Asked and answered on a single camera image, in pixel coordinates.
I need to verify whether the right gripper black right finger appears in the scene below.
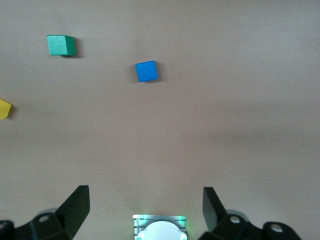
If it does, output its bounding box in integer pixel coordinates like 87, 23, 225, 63
198, 186, 303, 240

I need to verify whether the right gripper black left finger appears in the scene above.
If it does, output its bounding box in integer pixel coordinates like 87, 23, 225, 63
0, 185, 91, 240

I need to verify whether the yellow wooden block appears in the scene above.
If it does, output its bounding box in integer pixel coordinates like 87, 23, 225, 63
0, 98, 13, 121

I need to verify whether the blue wooden block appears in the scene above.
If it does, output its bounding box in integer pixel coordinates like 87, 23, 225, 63
135, 60, 159, 84

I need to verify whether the green wooden block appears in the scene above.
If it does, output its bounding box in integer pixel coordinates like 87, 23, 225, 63
46, 34, 77, 57

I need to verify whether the brown table cover sheet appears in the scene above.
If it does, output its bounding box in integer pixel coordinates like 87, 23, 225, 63
0, 0, 320, 240

